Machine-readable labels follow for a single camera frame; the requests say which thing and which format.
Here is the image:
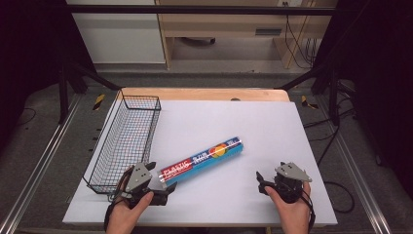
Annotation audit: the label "wooden table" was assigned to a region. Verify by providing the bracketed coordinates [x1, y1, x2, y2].
[117, 86, 291, 103]

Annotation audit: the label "person's right hand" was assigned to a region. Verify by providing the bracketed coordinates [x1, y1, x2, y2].
[264, 180, 313, 234]

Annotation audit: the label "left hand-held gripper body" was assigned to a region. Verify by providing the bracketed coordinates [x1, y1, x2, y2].
[111, 161, 169, 210]

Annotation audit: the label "blue plastic wrap box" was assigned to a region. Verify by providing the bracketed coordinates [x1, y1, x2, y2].
[157, 136, 244, 189]

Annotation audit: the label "black hanging cables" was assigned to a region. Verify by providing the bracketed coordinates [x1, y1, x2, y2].
[283, 2, 319, 70]

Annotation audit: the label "black wire basket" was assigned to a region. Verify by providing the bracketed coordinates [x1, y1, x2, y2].
[82, 89, 163, 195]

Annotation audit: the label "dark curtain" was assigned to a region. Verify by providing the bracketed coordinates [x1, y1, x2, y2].
[311, 0, 413, 191]
[0, 0, 97, 154]

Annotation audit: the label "person's left hand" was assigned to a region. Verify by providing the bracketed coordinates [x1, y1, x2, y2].
[105, 167, 155, 234]

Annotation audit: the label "black metal frame bar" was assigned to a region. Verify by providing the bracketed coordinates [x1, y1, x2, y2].
[63, 4, 337, 16]

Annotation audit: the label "light wooden desk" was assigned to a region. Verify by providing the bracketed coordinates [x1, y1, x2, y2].
[155, 0, 339, 70]

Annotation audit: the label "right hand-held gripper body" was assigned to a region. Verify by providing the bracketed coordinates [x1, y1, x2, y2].
[274, 161, 314, 205]

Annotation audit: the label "black metal stand leg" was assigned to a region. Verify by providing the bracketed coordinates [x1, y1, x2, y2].
[278, 60, 341, 127]
[57, 60, 124, 125]

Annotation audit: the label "aluminium floor rail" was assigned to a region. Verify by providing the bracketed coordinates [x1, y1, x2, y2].
[0, 93, 83, 234]
[315, 95, 394, 234]

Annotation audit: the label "white table mat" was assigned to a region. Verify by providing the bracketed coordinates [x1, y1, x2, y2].
[61, 99, 339, 228]

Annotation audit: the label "white cabinet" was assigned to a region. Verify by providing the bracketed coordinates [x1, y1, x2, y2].
[65, 0, 167, 65]

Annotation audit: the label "black floor cable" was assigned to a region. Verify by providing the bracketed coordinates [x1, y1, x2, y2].
[15, 106, 37, 127]
[303, 106, 357, 215]

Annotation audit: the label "black wrist strap cable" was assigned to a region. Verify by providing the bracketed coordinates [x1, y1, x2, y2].
[102, 190, 131, 232]
[301, 190, 317, 232]

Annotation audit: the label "yellow black tape marker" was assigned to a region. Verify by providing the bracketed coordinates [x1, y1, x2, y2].
[93, 94, 107, 112]
[299, 95, 319, 110]

